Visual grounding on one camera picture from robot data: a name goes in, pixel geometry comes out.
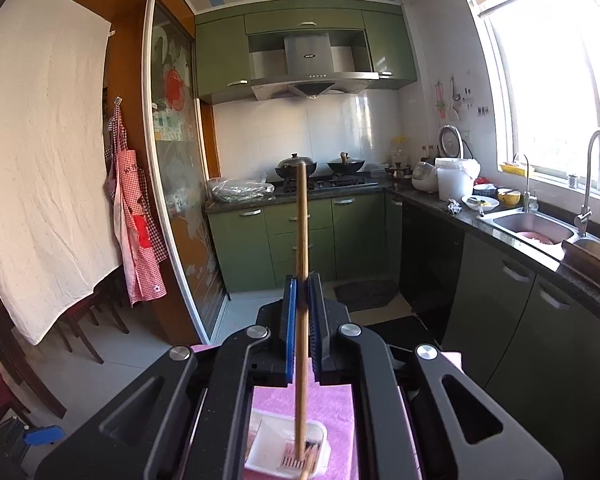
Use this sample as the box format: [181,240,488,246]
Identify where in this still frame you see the white rice cooker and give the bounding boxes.
[412,162,438,194]

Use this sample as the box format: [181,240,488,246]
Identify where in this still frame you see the sliding glass door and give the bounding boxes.
[142,0,226,344]

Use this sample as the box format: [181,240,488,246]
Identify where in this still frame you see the green lower kitchen cabinets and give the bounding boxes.
[208,186,389,294]

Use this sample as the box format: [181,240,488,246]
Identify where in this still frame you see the purple floral tablecloth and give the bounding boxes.
[189,342,464,480]

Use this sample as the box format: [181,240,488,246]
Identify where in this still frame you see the black wok with lid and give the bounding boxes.
[275,153,317,180]

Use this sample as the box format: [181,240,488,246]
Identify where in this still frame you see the small chrome faucet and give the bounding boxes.
[514,152,538,212]

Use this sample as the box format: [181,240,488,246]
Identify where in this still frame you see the white plastic container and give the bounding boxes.
[434,157,480,202]

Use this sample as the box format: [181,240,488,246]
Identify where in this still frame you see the plastic bag on counter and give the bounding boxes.
[207,178,275,203]

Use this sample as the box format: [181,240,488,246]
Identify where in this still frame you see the wooden chopstick group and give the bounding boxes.
[294,162,310,460]
[299,463,311,480]

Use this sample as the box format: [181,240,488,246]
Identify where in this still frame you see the red checkered apron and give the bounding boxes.
[105,96,168,304]

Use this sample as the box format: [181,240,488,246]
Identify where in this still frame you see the steel range hood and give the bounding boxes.
[248,30,380,101]

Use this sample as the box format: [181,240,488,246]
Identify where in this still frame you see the yellow bowl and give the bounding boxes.
[496,188,521,207]

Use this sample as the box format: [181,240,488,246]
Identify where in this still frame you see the black wok right burner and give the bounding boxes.
[327,152,365,176]

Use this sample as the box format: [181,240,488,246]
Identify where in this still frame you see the dark floor mat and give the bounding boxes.
[334,280,398,312]

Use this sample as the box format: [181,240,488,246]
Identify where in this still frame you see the white plastic utensil holder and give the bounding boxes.
[245,410,332,479]

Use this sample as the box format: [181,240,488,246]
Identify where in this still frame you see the green upper cabinets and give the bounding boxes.
[195,0,417,104]

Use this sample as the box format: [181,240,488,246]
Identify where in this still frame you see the black cabinets under sink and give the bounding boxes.
[400,200,600,479]

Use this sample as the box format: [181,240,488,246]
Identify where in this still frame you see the stainless steel sink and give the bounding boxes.
[480,208,578,259]

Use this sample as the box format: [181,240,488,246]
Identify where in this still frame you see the white hanging cloth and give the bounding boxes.
[0,0,120,344]

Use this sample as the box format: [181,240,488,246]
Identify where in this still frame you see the dark wooden chair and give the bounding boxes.
[0,268,130,419]

